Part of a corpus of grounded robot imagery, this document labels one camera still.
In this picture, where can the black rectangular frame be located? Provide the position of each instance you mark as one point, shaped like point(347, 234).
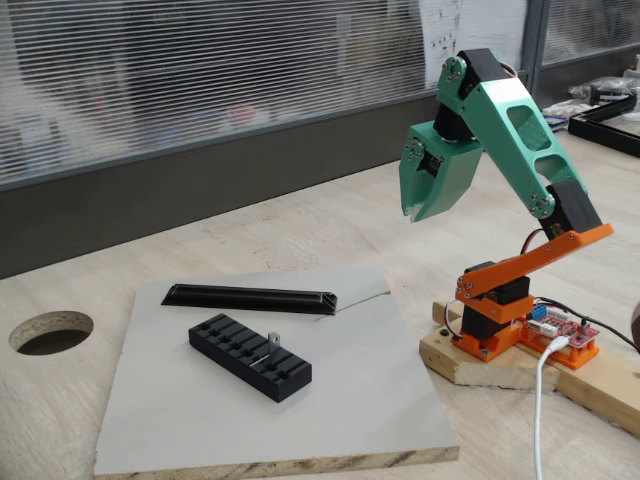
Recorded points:
point(600, 131)

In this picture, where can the dark round object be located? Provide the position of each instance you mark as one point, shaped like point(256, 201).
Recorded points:
point(636, 325)

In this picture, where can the red controller board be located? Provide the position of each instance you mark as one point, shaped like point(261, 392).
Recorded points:
point(580, 335)

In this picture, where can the black slotted holder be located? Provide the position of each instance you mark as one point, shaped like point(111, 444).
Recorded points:
point(280, 386)

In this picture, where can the printed paper sheet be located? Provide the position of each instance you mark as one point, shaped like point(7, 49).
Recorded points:
point(475, 30)

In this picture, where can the small metal bracket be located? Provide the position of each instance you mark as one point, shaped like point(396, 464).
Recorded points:
point(273, 342)

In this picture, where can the white and blue packet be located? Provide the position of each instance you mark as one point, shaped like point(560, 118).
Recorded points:
point(556, 112)

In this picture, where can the wooden batten with screw holes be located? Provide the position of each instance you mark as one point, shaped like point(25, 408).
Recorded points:
point(600, 395)

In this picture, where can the white plywood board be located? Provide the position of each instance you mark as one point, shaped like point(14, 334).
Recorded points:
point(350, 400)

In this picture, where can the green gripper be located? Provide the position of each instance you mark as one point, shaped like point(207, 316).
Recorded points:
point(452, 172)

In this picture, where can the light wooden wedge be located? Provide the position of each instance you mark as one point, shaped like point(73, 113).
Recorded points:
point(500, 375)

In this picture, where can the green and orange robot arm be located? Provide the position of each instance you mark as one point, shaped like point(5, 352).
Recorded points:
point(495, 100)

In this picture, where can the grey window frame post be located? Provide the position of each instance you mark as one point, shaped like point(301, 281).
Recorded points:
point(532, 40)

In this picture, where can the black device clutter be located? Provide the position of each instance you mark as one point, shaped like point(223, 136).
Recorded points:
point(607, 89)

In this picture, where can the long black plastic rail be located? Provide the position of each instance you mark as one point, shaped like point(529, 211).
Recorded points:
point(240, 298)

